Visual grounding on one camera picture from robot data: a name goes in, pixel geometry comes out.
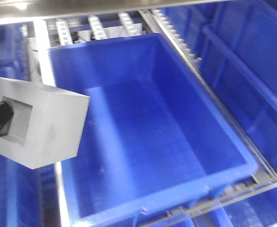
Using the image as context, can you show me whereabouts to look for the gray square hollow base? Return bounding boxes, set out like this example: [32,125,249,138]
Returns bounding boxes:
[0,77,90,169]

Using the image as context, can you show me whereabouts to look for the blue bin left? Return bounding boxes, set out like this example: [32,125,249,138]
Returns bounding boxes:
[0,24,59,227]

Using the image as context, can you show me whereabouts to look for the empty blue target bin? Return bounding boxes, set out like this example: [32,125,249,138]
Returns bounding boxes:
[49,33,258,227]

